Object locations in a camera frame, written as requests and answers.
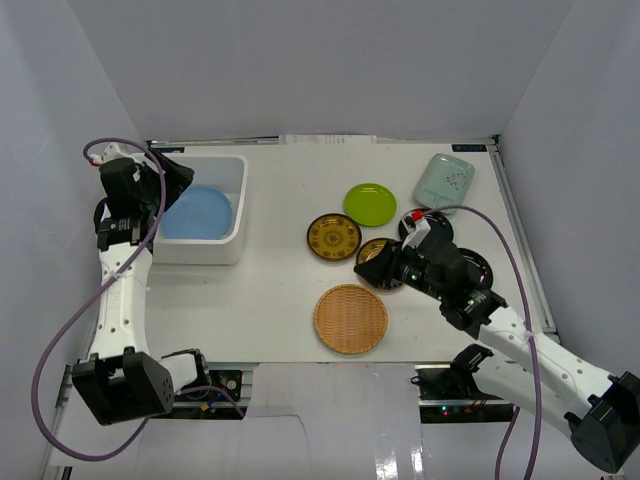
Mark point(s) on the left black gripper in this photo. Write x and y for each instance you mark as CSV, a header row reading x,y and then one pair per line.
x,y
163,180

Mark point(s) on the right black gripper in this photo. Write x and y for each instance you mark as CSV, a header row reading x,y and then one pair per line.
x,y
384,269

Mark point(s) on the blue round plate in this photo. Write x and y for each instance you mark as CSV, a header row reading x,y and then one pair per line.
x,y
201,213

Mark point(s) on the woven bamboo round tray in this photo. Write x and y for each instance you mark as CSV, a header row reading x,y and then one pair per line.
x,y
350,319

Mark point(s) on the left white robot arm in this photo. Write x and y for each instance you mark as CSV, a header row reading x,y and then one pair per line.
x,y
120,380

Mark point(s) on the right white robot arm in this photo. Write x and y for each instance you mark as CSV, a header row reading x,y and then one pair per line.
x,y
595,409

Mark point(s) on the white plastic bin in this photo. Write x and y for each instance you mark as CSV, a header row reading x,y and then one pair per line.
x,y
228,174

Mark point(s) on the gold centre plate dark rim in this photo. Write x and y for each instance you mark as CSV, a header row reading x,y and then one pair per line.
x,y
370,250

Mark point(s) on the lime green round plate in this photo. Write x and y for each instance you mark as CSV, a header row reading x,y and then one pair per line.
x,y
370,204

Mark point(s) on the yellow patterned plate dark rim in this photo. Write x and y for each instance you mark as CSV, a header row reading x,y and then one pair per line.
x,y
334,237

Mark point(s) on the black round plate upper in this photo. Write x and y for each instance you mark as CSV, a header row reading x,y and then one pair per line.
x,y
441,229

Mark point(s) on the black round plate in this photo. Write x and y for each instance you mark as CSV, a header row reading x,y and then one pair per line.
x,y
479,269
441,229

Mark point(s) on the black round plate lower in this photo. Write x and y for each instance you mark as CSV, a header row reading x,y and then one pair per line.
x,y
479,269

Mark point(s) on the pale green rectangular dish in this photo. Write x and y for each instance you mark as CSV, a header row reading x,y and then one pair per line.
x,y
445,181

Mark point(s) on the dark label sticker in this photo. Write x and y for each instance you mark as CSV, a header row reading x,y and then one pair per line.
x,y
469,148

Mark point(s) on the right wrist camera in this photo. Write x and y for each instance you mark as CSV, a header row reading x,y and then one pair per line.
x,y
417,227

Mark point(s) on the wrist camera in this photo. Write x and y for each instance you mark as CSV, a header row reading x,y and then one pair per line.
x,y
113,151
417,227

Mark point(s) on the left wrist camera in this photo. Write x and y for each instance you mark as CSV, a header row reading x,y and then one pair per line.
x,y
113,151

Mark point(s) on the aluminium frame rail right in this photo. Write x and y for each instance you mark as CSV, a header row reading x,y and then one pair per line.
x,y
539,304

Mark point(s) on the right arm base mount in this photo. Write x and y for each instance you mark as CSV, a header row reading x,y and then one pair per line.
x,y
449,397

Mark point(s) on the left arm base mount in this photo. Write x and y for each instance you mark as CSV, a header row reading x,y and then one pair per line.
x,y
218,396

